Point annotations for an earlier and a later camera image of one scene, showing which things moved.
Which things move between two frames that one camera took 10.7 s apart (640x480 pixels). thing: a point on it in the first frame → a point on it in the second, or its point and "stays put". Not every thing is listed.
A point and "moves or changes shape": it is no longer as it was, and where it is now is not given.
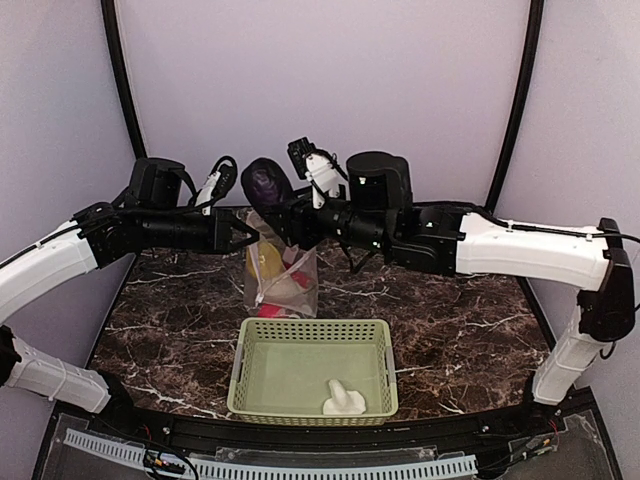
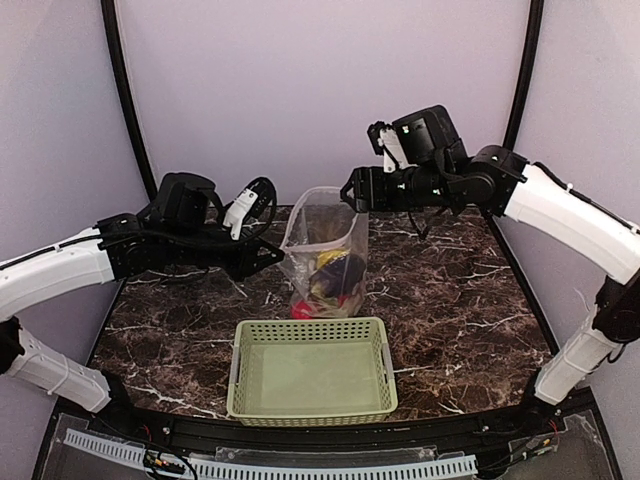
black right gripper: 292,223 → 370,188
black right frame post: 535,18 stays put
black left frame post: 123,77 stays put
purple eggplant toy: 264,182 → 339,277
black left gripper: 223,230 → 240,258
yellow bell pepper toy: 270,262 moves or changes shape
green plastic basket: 282,366 stays put
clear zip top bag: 280,280 moves or changes shape
